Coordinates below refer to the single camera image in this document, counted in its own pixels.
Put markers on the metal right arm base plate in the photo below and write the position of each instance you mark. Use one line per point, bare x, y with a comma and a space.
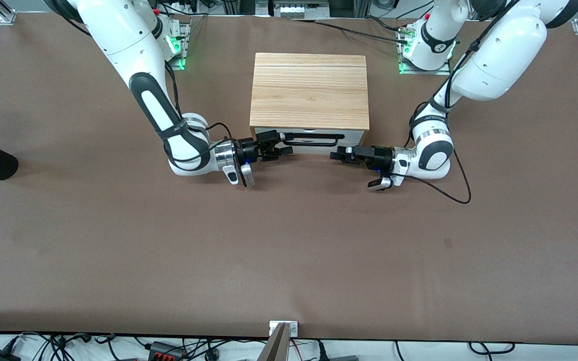
183, 50

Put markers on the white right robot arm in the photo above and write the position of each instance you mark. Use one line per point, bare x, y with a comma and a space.
118, 30

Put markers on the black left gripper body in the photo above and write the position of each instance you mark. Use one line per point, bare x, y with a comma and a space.
382, 157

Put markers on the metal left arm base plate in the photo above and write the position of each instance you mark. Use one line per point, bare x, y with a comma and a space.
404, 67

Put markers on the white plain drawer front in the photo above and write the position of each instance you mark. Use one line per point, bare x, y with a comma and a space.
319, 150

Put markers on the silver table edge bracket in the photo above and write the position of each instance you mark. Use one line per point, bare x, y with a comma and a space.
294, 328

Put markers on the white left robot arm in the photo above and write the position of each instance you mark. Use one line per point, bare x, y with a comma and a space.
499, 55

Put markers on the wooden drawer cabinet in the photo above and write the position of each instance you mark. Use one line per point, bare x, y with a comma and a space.
309, 90

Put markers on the aluminium camera mount beam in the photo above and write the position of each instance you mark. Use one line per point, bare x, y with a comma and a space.
275, 348

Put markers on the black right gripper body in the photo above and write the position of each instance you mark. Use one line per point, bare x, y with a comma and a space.
247, 152

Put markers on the white power strip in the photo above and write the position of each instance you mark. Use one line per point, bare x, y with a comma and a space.
296, 10

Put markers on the grey floor box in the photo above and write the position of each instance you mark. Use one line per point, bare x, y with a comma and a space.
343, 358

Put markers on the black orange connector block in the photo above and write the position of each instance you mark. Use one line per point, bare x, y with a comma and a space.
166, 350

